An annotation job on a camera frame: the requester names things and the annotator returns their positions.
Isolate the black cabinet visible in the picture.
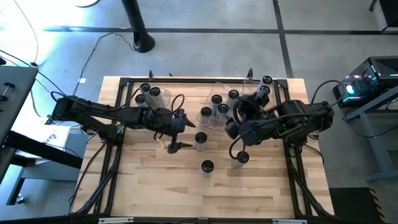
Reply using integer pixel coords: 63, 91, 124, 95
369, 0, 398, 34

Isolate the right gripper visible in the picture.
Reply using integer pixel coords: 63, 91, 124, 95
226, 94, 271, 140

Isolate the blue-band Celsius can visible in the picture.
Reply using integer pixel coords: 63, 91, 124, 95
210, 94, 223, 114
200, 106, 214, 125
216, 103, 231, 124

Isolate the white Celsius can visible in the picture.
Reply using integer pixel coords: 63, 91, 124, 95
195, 131, 208, 152
226, 89, 241, 108
256, 85, 271, 100

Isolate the grey metal bench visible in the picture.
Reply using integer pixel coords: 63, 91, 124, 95
343, 85, 398, 183

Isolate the clear plastic bin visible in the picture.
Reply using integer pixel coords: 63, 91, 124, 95
241, 77, 278, 122
133, 82, 172, 131
195, 81, 242, 133

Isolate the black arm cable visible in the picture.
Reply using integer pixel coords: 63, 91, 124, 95
124, 88, 187, 118
229, 133, 250, 160

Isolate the red-band Celsius can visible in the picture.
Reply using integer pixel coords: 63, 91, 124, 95
259, 75, 274, 93
200, 159, 215, 178

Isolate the black stand pole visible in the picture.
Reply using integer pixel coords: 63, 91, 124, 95
120, 0, 156, 54

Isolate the black floor cable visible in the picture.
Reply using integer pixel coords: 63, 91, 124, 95
0, 49, 96, 116
46, 32, 137, 124

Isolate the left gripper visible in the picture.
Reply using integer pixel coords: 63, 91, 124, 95
144, 108, 196, 153

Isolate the black screw clamp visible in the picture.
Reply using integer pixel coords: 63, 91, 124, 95
0, 81, 16, 102

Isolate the black hazard-striped box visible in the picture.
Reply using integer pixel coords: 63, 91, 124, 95
328, 186, 389, 224

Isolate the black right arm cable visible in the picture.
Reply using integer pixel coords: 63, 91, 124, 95
229, 133, 250, 160

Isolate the black desk leg frame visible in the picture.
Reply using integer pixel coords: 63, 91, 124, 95
0, 130, 84, 207

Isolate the grey side desk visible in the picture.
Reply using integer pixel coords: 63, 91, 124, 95
0, 64, 40, 147

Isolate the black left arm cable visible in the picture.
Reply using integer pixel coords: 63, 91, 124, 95
124, 88, 187, 118

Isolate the white cardboard box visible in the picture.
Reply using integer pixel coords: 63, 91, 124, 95
39, 124, 72, 149

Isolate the silver metal bracket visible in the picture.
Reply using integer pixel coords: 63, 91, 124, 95
98, 217, 135, 224
272, 219, 308, 224

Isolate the black desktop computer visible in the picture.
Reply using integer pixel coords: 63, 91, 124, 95
332, 55, 398, 108

